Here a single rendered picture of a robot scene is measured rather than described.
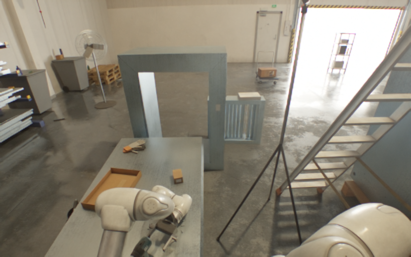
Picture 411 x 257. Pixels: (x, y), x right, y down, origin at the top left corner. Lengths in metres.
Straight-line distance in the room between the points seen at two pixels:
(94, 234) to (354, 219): 1.49
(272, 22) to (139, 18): 5.88
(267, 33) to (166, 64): 8.27
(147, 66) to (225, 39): 7.89
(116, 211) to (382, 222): 0.85
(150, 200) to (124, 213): 0.13
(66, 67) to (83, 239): 6.05
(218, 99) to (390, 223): 2.05
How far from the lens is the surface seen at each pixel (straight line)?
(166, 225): 1.41
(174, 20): 10.21
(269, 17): 10.28
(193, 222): 1.55
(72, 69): 7.16
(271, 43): 10.38
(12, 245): 2.94
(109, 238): 0.98
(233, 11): 10.07
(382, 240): 0.56
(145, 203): 0.88
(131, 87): 2.55
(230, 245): 2.22
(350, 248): 0.47
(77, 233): 1.74
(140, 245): 1.23
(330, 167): 2.30
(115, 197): 0.97
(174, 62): 2.33
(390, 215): 0.62
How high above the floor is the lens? 1.90
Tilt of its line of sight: 29 degrees down
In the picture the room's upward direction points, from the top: 1 degrees counter-clockwise
